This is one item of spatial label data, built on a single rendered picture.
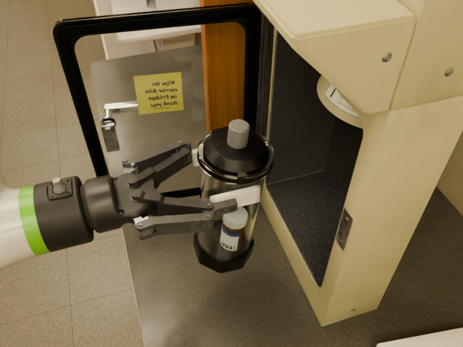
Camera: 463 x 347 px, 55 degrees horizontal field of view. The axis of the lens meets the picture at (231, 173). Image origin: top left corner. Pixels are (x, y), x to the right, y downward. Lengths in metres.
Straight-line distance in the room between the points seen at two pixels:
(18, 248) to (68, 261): 1.53
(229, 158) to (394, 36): 0.27
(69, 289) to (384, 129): 1.74
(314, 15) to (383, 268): 0.45
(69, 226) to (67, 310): 1.43
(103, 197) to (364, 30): 0.37
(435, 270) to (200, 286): 0.45
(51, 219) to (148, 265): 0.35
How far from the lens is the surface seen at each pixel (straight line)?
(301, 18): 0.39
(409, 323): 0.88
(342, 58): 0.40
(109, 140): 0.79
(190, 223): 0.58
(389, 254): 0.71
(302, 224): 0.85
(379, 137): 0.49
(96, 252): 2.13
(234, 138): 0.59
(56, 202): 0.59
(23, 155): 2.72
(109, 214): 0.60
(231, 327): 0.82
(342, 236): 0.63
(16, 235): 0.60
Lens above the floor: 1.68
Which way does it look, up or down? 45 degrees down
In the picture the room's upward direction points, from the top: straight up
